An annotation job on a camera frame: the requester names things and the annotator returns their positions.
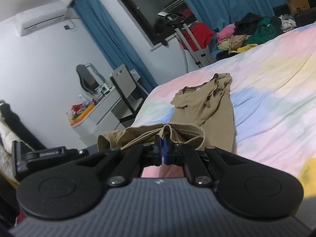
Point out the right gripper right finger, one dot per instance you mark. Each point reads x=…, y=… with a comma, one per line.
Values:
x=244, y=187

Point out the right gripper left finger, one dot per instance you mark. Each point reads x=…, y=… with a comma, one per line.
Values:
x=71, y=189

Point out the tan t-shirt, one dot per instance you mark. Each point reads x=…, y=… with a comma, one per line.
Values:
x=203, y=116

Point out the vanity mirror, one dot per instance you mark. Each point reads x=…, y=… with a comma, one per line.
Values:
x=88, y=81

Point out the pastel tie-dye bed sheet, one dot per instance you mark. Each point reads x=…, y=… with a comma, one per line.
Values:
x=273, y=98

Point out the grey chair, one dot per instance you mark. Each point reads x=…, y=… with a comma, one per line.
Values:
x=131, y=94

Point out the white air conditioner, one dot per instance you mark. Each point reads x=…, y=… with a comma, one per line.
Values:
x=40, y=17

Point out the yellow garment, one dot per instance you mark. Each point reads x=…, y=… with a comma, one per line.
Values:
x=244, y=48

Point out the beige garment on pile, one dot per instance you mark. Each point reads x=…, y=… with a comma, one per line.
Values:
x=236, y=42

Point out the blue curtain left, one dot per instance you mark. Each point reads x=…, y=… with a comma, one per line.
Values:
x=110, y=39

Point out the green garment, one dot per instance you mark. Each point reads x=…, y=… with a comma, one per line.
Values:
x=265, y=32

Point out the pink garment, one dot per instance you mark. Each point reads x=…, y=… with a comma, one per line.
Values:
x=225, y=33

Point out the red garment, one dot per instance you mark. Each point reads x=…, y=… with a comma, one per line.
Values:
x=201, y=33

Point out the black garment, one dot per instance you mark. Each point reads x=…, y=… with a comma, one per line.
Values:
x=248, y=25

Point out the black sofa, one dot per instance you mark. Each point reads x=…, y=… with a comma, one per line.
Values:
x=301, y=19

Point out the brown paper bag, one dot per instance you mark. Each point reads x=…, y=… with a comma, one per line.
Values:
x=296, y=6

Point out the dark window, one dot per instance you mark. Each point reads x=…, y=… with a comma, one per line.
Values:
x=146, y=13

